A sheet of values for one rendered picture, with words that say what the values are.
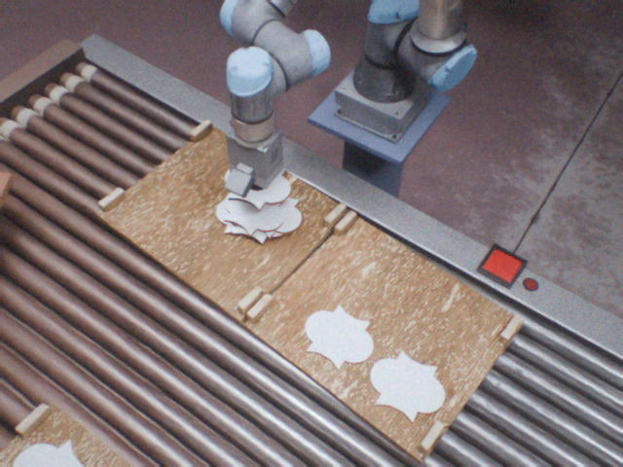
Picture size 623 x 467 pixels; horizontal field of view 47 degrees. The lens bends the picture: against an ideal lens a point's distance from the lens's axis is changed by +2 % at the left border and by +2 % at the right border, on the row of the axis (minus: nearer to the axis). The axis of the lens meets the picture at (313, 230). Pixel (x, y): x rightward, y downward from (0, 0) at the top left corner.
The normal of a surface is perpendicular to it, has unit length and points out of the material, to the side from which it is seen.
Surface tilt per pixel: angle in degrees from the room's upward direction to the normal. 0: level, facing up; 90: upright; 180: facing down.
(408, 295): 0
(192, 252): 0
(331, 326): 0
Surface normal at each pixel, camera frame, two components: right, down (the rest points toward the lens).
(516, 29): 0.02, -0.60
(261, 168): -0.49, 0.69
